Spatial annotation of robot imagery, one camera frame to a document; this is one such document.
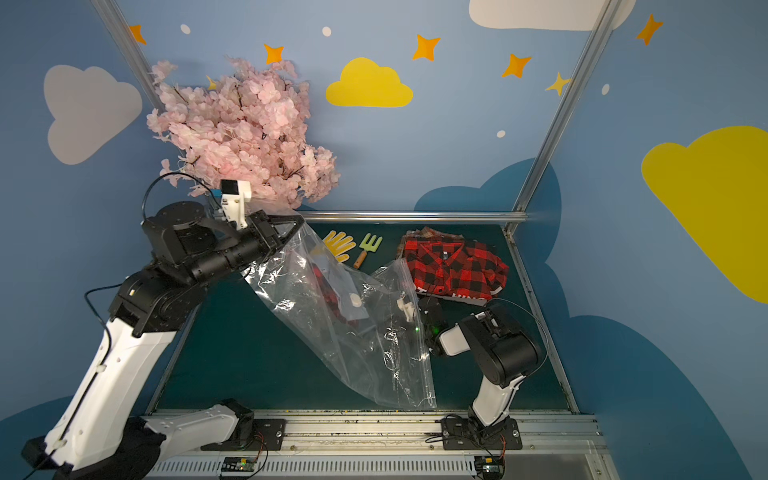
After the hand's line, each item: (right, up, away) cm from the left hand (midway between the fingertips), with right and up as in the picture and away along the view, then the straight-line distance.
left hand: (302, 213), depth 54 cm
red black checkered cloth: (+37, -10, +45) cm, 59 cm away
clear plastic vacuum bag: (+11, -27, +32) cm, 44 cm away
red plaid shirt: (+32, -1, +60) cm, 68 cm away
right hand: (+14, -31, +37) cm, 50 cm away
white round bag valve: (+6, -22, +36) cm, 43 cm away
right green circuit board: (+41, -60, +19) cm, 75 cm away
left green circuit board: (-21, -59, +18) cm, 65 cm away
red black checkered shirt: (+2, -17, +18) cm, 25 cm away
